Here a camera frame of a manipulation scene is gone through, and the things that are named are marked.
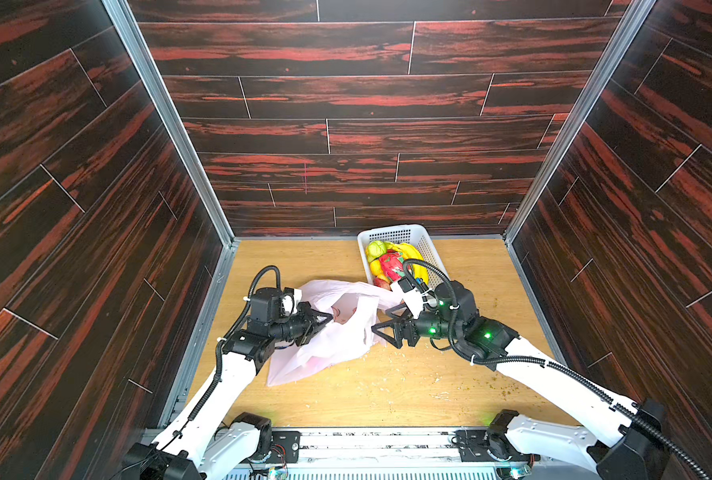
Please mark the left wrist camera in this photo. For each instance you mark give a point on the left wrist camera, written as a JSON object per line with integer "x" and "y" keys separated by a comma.
{"x": 270, "y": 305}

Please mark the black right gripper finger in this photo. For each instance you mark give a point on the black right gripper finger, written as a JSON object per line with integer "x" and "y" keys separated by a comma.
{"x": 399, "y": 312}
{"x": 393, "y": 332}

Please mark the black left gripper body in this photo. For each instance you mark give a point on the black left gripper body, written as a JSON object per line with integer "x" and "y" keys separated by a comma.
{"x": 314, "y": 324}

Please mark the light green fake fruit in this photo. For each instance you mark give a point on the light green fake fruit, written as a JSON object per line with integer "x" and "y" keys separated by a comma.
{"x": 375, "y": 250}

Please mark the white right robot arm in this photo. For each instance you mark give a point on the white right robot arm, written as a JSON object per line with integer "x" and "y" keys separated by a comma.
{"x": 614, "y": 437}

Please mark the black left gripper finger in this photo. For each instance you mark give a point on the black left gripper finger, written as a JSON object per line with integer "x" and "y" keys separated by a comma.
{"x": 308, "y": 336}
{"x": 317, "y": 318}

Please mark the red fake strawberry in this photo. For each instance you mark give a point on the red fake strawberry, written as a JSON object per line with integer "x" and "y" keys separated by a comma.
{"x": 382, "y": 283}

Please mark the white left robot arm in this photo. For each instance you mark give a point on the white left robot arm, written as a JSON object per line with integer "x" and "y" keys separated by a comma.
{"x": 187, "y": 449}

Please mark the red green fake dragon fruit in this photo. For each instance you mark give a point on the red green fake dragon fruit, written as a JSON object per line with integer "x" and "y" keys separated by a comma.
{"x": 391, "y": 265}

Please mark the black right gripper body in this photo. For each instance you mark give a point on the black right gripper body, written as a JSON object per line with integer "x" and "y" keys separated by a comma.
{"x": 402, "y": 328}

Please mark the yellow fake banana bunch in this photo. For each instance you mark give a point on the yellow fake banana bunch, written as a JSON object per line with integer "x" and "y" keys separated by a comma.
{"x": 408, "y": 251}

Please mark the white perforated plastic basket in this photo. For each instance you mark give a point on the white perforated plastic basket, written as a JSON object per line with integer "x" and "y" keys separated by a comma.
{"x": 413, "y": 234}

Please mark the metal base rail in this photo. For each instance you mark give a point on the metal base rail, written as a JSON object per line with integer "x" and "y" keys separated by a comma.
{"x": 380, "y": 456}

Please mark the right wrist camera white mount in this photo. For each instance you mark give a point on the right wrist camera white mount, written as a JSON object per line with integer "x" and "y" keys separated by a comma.
{"x": 415, "y": 294}

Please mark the pink plastic bag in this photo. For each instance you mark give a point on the pink plastic bag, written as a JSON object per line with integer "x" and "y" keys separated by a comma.
{"x": 355, "y": 307}

